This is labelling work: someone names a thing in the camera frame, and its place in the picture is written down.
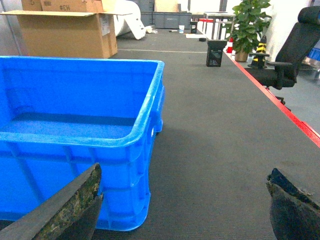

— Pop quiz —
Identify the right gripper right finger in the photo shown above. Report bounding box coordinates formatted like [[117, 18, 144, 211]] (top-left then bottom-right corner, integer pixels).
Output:
[[266, 167, 320, 240]]

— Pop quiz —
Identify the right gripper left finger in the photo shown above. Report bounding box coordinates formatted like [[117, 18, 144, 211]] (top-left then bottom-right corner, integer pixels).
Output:
[[0, 163, 104, 240]]

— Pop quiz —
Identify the blue plastic crate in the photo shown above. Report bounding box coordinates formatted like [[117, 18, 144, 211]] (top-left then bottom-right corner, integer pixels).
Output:
[[0, 56, 165, 231]]

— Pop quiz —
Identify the large open cardboard box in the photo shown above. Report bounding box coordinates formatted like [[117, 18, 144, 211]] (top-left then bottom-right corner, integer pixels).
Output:
[[3, 10, 129, 59]]

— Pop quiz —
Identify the black battery box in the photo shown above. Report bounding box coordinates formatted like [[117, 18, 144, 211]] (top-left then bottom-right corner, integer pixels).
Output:
[[206, 40, 227, 67]]

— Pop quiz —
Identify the small cardboard box on top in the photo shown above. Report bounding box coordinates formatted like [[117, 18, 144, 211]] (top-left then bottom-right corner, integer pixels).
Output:
[[21, 0, 116, 13]]

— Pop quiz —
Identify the black office chair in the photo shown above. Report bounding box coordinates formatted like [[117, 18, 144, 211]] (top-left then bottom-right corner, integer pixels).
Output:
[[244, 5, 320, 106]]

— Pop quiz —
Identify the black yellow striped bollard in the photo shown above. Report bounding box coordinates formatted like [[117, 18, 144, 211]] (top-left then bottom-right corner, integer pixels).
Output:
[[248, 35, 267, 69]]

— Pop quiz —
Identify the red white traffic cone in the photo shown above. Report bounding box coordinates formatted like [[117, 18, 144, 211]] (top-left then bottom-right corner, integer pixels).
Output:
[[226, 37, 234, 54]]

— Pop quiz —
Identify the potted green plant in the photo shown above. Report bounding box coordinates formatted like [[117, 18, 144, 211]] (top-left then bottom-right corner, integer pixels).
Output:
[[229, 0, 272, 62]]

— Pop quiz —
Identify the white foam roll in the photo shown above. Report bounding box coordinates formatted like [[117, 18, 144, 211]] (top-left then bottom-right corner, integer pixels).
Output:
[[113, 0, 146, 40]]

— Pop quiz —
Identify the grey storage crate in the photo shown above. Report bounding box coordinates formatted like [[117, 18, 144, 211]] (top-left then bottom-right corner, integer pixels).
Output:
[[140, 11, 192, 29]]

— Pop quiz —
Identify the white paper cup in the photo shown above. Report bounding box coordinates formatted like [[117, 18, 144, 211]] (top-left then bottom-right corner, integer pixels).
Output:
[[178, 25, 185, 34]]

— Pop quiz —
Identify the metal frame table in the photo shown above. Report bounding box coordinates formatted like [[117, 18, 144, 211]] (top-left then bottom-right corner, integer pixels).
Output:
[[204, 11, 235, 40]]

